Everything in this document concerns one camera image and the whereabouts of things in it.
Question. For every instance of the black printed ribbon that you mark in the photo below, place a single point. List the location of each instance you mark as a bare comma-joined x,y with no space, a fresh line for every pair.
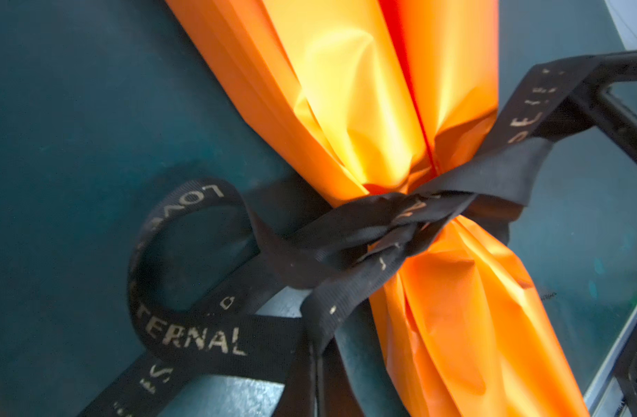
303,288

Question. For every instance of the green table mat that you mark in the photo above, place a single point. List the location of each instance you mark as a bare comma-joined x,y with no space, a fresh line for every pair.
106,106

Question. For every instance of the orange wrapping paper sheet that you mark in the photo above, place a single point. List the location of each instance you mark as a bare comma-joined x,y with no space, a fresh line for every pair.
362,98

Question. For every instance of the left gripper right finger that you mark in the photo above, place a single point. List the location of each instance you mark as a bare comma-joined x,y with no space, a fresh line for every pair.
334,394

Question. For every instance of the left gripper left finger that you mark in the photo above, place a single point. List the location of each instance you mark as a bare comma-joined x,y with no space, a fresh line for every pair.
298,398

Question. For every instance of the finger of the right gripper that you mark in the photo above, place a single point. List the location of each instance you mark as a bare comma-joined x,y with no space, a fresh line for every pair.
591,101

